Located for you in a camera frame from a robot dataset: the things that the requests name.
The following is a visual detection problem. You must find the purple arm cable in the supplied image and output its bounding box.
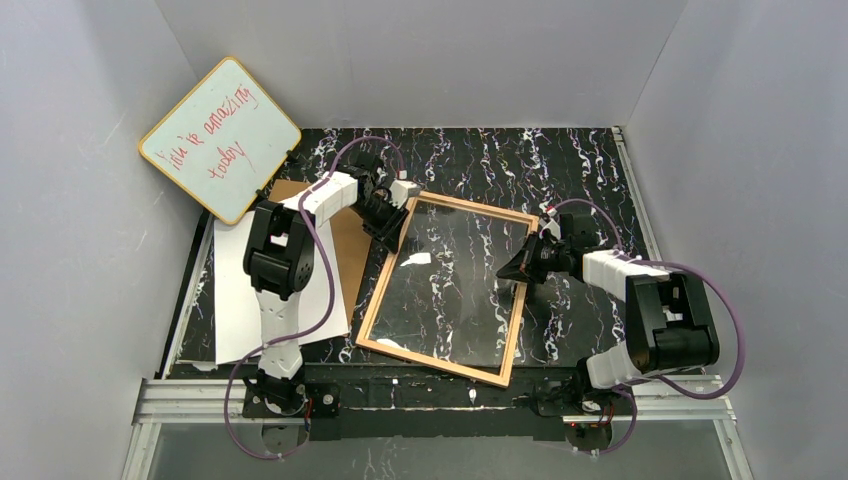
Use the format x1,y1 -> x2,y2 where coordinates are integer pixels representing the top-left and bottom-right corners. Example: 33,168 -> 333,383
541,198 -> 749,457
223,135 -> 408,463

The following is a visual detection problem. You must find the wooden picture frame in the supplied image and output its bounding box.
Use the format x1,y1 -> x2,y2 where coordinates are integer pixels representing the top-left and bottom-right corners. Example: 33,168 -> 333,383
354,192 -> 541,390

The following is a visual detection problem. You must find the brown frame backing board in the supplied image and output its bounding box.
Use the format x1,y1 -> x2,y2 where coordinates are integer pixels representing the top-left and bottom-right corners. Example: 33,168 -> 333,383
299,208 -> 371,329

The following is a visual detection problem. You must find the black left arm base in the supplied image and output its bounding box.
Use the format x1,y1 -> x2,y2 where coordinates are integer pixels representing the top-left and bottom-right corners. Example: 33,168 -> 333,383
242,378 -> 341,419

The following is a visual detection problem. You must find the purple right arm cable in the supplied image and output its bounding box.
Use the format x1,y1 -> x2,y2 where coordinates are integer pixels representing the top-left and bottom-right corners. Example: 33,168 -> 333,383
541,198 -> 749,457

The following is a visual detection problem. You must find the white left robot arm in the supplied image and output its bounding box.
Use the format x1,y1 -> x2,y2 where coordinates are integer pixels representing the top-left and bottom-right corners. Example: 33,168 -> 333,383
243,154 -> 422,380

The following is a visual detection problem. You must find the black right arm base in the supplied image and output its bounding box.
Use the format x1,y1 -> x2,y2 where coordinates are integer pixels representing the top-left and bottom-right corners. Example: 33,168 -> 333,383
530,378 -> 633,422

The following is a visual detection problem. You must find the clear frame glass sheet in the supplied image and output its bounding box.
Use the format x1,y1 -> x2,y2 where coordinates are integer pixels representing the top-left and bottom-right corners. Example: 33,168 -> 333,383
368,202 -> 531,376

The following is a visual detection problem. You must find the aluminium mounting rail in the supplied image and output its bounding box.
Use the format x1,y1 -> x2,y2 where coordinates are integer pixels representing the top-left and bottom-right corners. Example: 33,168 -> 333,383
132,376 -> 736,424

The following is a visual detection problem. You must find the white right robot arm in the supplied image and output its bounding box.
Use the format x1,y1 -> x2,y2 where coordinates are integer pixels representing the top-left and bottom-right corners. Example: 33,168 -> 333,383
496,214 -> 720,391

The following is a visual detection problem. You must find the yellow-edged whiteboard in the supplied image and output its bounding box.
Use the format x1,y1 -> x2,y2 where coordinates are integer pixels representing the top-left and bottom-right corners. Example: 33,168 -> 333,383
138,56 -> 302,225

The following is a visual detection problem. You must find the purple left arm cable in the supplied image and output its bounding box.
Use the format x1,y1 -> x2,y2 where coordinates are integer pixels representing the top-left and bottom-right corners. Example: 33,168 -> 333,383
223,135 -> 408,463

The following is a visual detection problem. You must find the printed colour photo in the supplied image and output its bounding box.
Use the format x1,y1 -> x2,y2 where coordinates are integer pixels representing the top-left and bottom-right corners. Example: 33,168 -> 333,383
213,212 -> 349,365

